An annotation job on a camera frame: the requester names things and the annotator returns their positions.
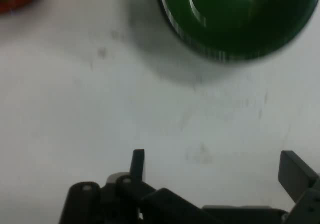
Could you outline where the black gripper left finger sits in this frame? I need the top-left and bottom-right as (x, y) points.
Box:
(58, 148), (216, 224)

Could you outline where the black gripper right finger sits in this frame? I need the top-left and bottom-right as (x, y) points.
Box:
(278, 150), (320, 224)

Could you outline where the green enamel bowl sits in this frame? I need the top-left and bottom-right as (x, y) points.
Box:
(154, 0), (320, 63)

